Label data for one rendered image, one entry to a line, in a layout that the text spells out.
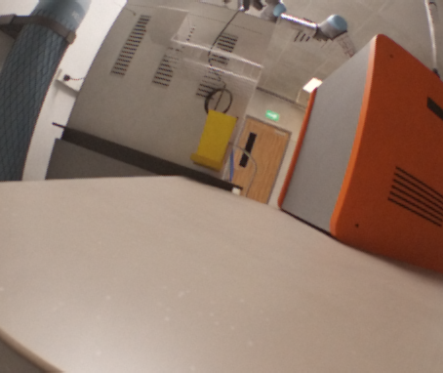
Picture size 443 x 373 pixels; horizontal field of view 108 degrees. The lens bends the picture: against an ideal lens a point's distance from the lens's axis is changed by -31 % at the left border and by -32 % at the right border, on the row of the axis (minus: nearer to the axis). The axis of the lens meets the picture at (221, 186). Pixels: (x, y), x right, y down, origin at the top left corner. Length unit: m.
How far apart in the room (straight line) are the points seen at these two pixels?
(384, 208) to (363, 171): 0.08
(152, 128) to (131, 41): 0.41
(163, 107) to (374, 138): 0.70
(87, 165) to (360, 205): 0.88
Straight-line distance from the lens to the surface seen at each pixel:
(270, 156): 4.99
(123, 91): 0.96
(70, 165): 1.00
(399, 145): 0.47
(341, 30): 1.53
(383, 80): 0.49
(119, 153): 0.90
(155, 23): 0.87
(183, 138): 0.85
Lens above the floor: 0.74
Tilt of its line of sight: 2 degrees down
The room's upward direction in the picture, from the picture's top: 19 degrees clockwise
